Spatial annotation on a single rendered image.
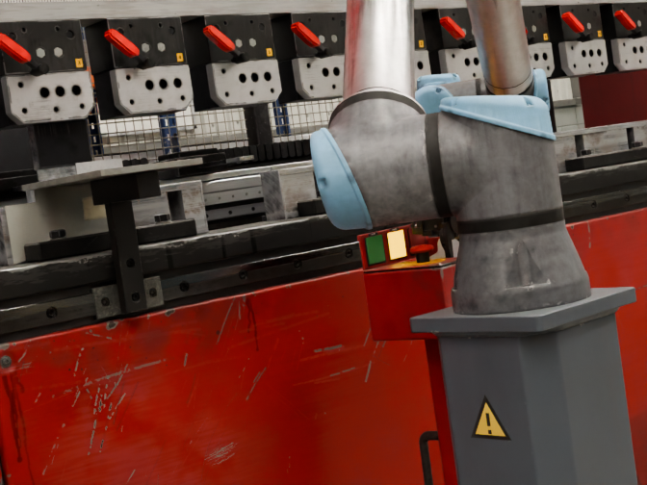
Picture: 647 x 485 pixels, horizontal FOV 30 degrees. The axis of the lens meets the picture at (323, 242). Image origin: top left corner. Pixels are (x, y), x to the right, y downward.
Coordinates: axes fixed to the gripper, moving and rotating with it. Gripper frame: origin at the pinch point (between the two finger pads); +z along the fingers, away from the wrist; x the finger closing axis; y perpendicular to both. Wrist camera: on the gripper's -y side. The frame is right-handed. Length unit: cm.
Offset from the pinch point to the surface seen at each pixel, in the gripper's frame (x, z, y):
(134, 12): 28, -50, 45
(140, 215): 32, -15, 44
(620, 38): -106, -43, 19
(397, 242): 5.1, -7.3, 9.4
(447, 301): 14.8, 0.7, -6.5
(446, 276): 14.1, -3.2, -6.2
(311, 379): 11.9, 16.5, 25.4
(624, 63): -105, -37, 17
